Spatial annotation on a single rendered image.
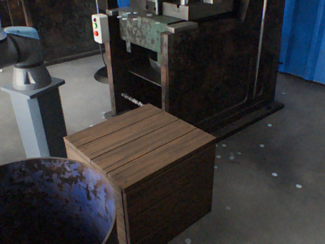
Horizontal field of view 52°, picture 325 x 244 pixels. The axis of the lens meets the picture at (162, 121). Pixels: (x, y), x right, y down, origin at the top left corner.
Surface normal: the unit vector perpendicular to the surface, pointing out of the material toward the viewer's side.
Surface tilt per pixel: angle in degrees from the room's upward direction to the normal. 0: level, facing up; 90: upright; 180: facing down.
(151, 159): 0
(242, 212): 0
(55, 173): 88
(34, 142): 90
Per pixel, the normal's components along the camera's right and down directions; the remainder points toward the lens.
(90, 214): -0.52, 0.40
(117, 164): -0.02, -0.87
